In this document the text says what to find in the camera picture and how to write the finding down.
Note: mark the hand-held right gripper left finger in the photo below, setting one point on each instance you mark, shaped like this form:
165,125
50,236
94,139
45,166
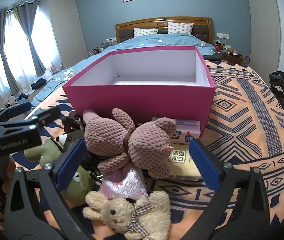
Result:
69,165

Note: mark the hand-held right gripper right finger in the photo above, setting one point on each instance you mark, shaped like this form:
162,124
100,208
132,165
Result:
204,165

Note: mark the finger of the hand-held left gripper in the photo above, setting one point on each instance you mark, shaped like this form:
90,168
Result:
17,110
47,115

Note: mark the yellow tissue packet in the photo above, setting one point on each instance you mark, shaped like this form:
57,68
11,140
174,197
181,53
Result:
182,170

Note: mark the green frog plush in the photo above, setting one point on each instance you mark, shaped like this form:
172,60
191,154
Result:
82,187

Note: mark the brown raccoon plush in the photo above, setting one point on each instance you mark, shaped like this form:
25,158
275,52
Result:
69,127

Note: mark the white tissue packet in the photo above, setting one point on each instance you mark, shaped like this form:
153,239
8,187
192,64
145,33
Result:
187,130

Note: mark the pink crochet bear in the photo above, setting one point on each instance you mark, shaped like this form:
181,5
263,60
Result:
112,135

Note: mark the pink brocade pouch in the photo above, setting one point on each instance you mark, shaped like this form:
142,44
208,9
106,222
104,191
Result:
124,185

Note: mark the cream plush toy plaid bow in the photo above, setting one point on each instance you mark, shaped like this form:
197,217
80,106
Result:
114,212

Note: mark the pink cardboard box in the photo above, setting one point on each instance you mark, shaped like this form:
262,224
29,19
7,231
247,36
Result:
142,100

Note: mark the black cloth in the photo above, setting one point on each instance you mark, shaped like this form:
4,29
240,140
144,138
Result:
39,83

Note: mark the grey blue curtain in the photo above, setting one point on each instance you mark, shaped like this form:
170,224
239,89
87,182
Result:
6,67
36,55

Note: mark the white sheer curtain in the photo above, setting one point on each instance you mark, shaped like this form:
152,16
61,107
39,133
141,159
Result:
19,52

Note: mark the camouflage clothes pile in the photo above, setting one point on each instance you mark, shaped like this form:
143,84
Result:
280,90

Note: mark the dark folded clothes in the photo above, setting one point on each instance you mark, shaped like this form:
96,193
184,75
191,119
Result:
214,56

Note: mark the wooden nightstand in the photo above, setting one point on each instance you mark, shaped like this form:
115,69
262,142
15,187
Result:
234,58

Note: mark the round decorative plaque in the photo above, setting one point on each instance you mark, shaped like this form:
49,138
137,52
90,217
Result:
245,60

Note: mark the white dotted pillow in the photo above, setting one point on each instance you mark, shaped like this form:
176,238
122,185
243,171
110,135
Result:
145,32
180,27

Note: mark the blue floral duvet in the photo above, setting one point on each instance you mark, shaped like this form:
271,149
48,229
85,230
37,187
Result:
157,41

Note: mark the wooden bed headboard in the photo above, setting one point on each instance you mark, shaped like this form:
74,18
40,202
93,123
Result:
142,22

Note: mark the beige wardrobe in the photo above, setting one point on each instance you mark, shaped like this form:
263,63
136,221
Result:
261,17

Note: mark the white wall socket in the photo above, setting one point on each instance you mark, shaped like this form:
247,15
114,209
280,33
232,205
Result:
222,35
111,40

